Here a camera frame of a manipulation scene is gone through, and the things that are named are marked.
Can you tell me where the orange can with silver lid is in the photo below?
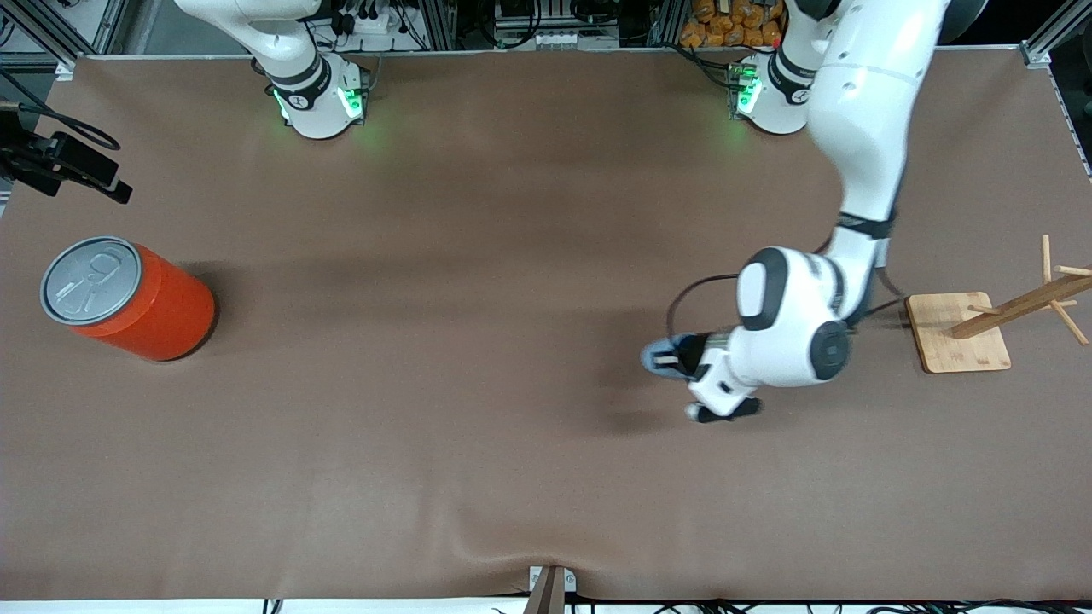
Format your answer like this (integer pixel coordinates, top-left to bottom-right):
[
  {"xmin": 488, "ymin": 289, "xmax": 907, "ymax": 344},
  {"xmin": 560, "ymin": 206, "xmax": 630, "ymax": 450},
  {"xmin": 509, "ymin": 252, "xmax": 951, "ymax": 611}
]
[{"xmin": 40, "ymin": 236, "xmax": 217, "ymax": 362}]

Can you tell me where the wooden mug tree stand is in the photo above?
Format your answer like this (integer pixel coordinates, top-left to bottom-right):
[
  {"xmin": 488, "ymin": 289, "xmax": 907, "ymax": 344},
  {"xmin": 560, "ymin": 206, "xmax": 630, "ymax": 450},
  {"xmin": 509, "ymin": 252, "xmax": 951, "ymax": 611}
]
[{"xmin": 904, "ymin": 235, "xmax": 1092, "ymax": 374}]

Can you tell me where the light blue plastic cup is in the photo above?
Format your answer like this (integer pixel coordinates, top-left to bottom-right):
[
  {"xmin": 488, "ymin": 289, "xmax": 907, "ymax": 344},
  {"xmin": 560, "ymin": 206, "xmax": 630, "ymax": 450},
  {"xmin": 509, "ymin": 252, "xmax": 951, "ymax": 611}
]
[{"xmin": 641, "ymin": 336, "xmax": 699, "ymax": 377}]

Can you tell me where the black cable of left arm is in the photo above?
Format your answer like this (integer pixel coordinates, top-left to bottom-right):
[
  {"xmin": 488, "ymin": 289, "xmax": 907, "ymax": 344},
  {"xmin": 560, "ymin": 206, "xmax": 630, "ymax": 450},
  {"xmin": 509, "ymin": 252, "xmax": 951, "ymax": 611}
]
[{"xmin": 666, "ymin": 274, "xmax": 743, "ymax": 339}]

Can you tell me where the metal table clamp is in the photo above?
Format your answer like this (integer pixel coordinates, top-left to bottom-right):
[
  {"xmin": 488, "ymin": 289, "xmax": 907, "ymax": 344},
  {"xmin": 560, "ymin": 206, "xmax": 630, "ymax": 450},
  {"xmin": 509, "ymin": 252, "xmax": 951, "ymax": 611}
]
[{"xmin": 529, "ymin": 565, "xmax": 577, "ymax": 614}]

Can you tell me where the bag of orange snacks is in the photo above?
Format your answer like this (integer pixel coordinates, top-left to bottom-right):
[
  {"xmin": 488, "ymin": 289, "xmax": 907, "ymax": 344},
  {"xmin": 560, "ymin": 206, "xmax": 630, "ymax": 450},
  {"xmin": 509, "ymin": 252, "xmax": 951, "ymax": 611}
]
[{"xmin": 680, "ymin": 0, "xmax": 786, "ymax": 49}]

